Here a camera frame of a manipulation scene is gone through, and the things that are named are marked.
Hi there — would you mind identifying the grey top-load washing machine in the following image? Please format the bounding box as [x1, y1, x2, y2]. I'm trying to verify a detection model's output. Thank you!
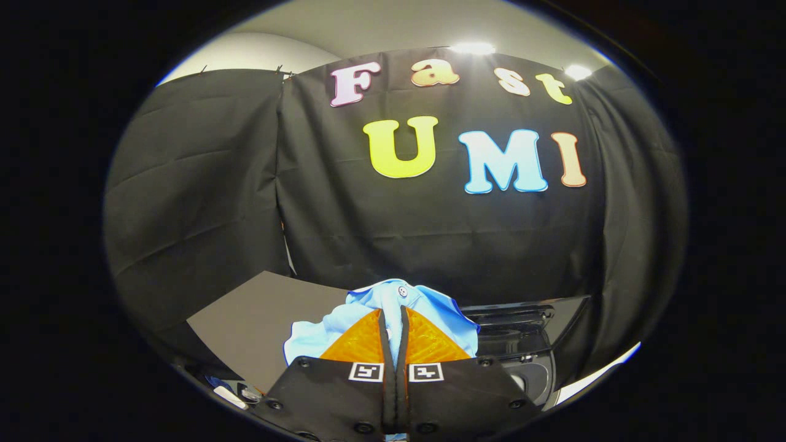
[479, 331, 557, 409]

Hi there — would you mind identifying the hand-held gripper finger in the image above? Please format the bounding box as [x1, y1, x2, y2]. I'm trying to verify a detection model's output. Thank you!
[396, 306, 541, 442]
[252, 308, 399, 442]

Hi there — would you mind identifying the light blue polo shirt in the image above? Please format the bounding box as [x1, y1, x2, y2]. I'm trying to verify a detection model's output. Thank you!
[284, 279, 481, 369]

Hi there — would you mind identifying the small white object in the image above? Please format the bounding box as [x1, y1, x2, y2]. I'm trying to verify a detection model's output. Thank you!
[212, 384, 249, 411]

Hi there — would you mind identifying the grey side table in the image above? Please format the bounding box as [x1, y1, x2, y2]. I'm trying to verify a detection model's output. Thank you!
[186, 271, 351, 394]

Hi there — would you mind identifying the black backdrop cloth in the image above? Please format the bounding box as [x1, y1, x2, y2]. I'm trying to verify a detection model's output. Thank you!
[103, 48, 688, 387]

